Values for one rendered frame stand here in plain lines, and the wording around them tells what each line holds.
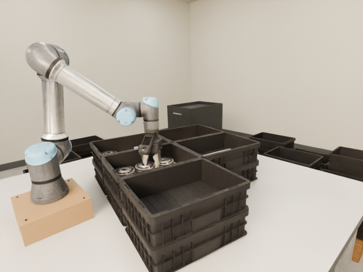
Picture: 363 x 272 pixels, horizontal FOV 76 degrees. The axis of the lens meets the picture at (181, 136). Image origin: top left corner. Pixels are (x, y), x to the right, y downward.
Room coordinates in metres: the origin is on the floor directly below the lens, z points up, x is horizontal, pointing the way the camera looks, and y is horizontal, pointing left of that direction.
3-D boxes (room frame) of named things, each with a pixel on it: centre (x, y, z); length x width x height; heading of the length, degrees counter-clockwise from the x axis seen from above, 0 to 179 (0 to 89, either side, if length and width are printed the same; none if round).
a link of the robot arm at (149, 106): (1.11, 0.15, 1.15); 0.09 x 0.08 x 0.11; 97
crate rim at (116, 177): (1.04, 0.15, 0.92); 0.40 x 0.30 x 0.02; 121
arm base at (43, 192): (0.93, 0.59, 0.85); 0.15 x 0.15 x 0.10
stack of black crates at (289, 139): (2.46, -1.00, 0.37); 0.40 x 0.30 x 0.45; 41
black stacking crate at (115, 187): (1.04, 0.15, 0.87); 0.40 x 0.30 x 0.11; 121
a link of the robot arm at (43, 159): (0.94, 0.60, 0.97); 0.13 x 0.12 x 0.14; 7
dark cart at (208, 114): (3.07, -0.19, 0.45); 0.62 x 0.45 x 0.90; 131
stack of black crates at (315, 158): (1.89, -0.96, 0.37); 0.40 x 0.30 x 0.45; 41
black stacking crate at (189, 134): (1.50, -0.04, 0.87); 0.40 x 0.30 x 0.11; 121
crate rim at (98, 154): (1.30, 0.30, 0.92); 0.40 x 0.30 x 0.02; 121
